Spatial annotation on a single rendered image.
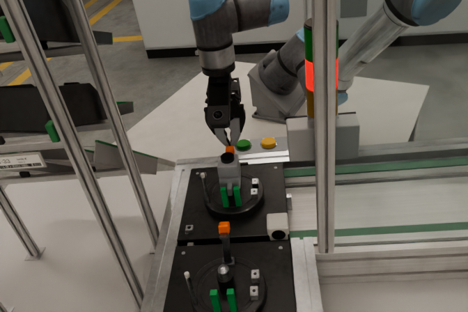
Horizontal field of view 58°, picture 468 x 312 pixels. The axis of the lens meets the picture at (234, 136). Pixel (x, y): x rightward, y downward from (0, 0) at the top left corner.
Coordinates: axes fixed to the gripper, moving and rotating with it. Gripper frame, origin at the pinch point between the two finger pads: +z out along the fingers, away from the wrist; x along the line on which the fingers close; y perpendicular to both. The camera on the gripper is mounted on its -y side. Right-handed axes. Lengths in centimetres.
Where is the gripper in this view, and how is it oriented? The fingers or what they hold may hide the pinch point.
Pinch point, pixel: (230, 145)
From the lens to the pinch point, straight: 97.7
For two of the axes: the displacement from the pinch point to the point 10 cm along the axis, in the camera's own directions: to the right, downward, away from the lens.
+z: 1.3, 8.1, 5.7
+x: -9.9, 0.8, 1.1
